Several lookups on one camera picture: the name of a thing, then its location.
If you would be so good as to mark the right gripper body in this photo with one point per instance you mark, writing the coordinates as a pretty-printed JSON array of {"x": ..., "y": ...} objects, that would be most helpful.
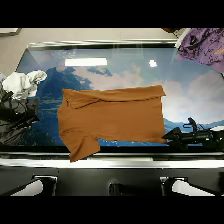
[{"x": 180, "y": 136}]

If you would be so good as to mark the brown T-shirt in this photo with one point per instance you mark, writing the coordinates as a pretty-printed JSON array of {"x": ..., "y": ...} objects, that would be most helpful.
[{"x": 113, "y": 116}]

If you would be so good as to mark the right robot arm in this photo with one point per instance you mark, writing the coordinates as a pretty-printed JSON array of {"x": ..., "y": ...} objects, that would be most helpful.
[{"x": 216, "y": 137}]

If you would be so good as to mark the purple garment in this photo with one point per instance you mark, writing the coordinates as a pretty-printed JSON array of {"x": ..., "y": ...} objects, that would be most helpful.
[{"x": 203, "y": 46}]

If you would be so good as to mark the black garment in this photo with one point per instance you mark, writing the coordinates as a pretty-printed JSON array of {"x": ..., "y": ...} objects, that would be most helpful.
[{"x": 15, "y": 126}]

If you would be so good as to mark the white garment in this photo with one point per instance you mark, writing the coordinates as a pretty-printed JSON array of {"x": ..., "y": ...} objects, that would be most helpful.
[{"x": 21, "y": 83}]

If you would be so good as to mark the silver frame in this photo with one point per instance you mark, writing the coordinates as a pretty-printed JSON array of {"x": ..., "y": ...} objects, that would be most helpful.
[{"x": 133, "y": 163}]

